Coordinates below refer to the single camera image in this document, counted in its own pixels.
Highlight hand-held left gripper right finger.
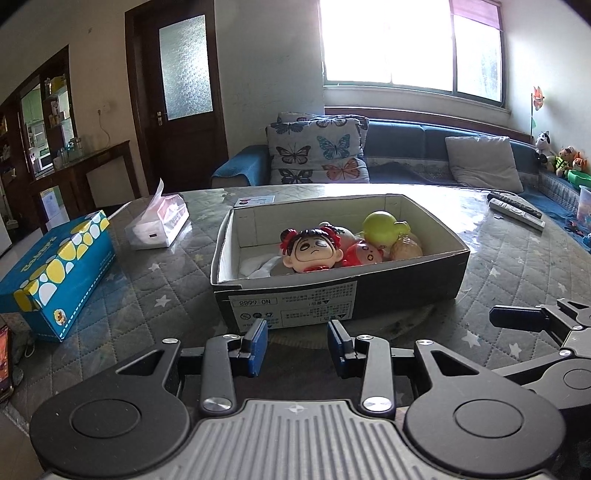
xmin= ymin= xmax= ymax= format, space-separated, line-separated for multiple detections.
xmin=326 ymin=319 xmax=490 ymax=414

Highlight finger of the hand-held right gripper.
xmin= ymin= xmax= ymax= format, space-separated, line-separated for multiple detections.
xmin=488 ymin=298 xmax=591 ymax=361
xmin=490 ymin=356 xmax=561 ymax=393

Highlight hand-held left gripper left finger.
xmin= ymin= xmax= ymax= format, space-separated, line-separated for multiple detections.
xmin=115 ymin=318 xmax=269 ymax=416

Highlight cardboard box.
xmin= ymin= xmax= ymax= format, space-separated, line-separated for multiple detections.
xmin=211 ymin=193 xmax=471 ymax=332

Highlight red round toy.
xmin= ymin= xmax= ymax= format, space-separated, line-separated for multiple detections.
xmin=342 ymin=241 xmax=385 ymax=267

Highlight doll with red hair buns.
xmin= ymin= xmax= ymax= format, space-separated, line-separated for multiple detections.
xmin=278 ymin=224 xmax=346 ymax=274

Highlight brown bear toy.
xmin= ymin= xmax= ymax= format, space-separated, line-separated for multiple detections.
xmin=390 ymin=233 xmax=424 ymax=262

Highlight green gourd toy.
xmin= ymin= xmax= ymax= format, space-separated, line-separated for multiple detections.
xmin=362 ymin=210 xmax=413 ymax=243

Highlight grey quilted desktop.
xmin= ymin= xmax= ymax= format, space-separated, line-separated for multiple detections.
xmin=0 ymin=184 xmax=591 ymax=418

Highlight white plush bear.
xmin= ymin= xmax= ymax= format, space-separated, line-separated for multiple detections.
xmin=239 ymin=254 xmax=288 ymax=278

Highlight white remote control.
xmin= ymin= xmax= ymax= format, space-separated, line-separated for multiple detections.
xmin=489 ymin=198 xmax=546 ymax=231

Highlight black remote control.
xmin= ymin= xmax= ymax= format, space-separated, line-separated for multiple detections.
xmin=486 ymin=191 xmax=544 ymax=219

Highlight id card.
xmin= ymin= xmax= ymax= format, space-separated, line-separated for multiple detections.
xmin=233 ymin=195 xmax=276 ymax=209

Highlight grey pillow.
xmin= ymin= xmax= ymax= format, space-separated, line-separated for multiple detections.
xmin=445 ymin=136 xmax=525 ymax=193

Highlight white tissue pack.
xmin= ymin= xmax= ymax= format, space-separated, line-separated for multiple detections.
xmin=124 ymin=178 xmax=191 ymax=251

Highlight plush toy with green vest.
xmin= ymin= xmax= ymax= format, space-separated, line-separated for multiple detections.
xmin=547 ymin=147 xmax=578 ymax=178

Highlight black and white cow plush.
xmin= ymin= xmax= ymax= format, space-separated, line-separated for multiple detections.
xmin=534 ymin=130 xmax=554 ymax=162

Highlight butterfly print pillow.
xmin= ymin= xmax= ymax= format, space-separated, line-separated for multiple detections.
xmin=277 ymin=111 xmax=370 ymax=139
xmin=267 ymin=117 xmax=371 ymax=185

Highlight blue sofa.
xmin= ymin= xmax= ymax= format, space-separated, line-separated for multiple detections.
xmin=211 ymin=117 xmax=591 ymax=252

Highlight blue spotted tissue box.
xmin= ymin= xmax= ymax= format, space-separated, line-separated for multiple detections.
xmin=0 ymin=210 xmax=116 ymax=343

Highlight colourful pinwheel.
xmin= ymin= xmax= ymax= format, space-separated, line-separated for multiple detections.
xmin=529 ymin=85 xmax=546 ymax=137

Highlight smartphone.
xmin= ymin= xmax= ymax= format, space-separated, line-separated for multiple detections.
xmin=0 ymin=324 xmax=14 ymax=403

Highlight dark wooden door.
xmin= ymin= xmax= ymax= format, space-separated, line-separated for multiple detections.
xmin=124 ymin=0 xmax=230 ymax=197

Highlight dark wooden cabinet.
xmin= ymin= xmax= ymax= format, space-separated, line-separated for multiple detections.
xmin=0 ymin=44 xmax=141 ymax=252

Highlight window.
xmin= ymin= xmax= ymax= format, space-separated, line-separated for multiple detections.
xmin=318 ymin=0 xmax=511 ymax=112

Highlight purple curtain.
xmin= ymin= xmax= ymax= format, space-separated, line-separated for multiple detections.
xmin=449 ymin=0 xmax=503 ymax=31

